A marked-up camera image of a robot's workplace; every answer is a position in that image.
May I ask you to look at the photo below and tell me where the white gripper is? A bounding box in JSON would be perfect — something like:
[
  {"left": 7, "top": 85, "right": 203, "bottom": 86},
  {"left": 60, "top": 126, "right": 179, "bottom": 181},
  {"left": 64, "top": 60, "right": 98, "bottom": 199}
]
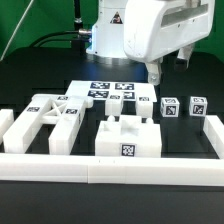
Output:
[{"left": 124, "top": 0, "right": 215, "bottom": 85}]

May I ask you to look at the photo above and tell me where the white chair seat block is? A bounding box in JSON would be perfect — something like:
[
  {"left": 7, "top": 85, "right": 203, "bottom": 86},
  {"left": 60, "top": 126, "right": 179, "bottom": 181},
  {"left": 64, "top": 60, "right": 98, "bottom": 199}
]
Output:
[{"left": 95, "top": 115, "right": 162, "bottom": 158}]

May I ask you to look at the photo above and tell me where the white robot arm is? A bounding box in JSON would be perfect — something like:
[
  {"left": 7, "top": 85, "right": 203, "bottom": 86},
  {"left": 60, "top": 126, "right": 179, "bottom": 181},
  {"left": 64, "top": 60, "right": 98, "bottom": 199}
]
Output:
[{"left": 87, "top": 0, "right": 215, "bottom": 85}]

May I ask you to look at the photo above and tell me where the white tagged cube left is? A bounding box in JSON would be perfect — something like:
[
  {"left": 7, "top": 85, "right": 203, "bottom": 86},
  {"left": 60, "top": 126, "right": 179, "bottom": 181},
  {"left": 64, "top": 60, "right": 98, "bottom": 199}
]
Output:
[{"left": 160, "top": 97, "right": 180, "bottom": 117}]

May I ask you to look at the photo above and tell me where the white tagged cube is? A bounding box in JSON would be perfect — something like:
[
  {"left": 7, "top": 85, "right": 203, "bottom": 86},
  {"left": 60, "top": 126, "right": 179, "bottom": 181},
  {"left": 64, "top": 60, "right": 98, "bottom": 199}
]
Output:
[
  {"left": 160, "top": 97, "right": 180, "bottom": 117},
  {"left": 189, "top": 96, "right": 208, "bottom": 117}
]

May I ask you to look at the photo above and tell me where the white tagged cube right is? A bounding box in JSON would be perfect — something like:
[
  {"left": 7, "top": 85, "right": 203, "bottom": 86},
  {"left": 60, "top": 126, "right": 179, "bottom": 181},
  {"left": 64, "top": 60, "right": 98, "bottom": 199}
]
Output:
[{"left": 189, "top": 96, "right": 208, "bottom": 117}]

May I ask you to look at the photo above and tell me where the white marker base sheet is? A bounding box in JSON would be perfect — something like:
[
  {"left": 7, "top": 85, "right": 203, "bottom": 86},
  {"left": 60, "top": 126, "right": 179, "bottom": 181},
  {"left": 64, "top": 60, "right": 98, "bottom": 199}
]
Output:
[{"left": 66, "top": 80, "right": 157, "bottom": 102}]

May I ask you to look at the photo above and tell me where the black pole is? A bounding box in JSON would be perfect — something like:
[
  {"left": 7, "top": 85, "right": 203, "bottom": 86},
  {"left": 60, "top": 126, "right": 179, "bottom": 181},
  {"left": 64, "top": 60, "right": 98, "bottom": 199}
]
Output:
[{"left": 74, "top": 0, "right": 83, "bottom": 30}]

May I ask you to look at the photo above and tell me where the white chair back frame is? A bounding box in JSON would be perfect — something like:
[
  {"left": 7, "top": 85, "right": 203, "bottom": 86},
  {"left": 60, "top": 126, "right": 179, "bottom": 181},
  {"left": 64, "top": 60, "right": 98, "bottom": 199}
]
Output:
[{"left": 3, "top": 94, "right": 93, "bottom": 155}]

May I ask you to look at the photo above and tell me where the black cable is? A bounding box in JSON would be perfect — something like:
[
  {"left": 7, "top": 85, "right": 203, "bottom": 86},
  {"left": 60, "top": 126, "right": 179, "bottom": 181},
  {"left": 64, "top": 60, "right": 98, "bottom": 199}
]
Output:
[{"left": 29, "top": 30, "right": 92, "bottom": 48}]

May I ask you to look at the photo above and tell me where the white cable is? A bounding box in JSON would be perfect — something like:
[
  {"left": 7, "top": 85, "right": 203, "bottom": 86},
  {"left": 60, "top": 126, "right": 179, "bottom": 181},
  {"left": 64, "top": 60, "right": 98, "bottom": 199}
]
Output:
[{"left": 0, "top": 0, "right": 36, "bottom": 61}]

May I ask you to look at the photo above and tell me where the white U-shaped fence frame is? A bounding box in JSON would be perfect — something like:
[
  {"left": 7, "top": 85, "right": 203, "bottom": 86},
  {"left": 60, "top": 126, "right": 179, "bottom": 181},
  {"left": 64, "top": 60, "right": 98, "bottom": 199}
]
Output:
[{"left": 0, "top": 108, "right": 224, "bottom": 187}]

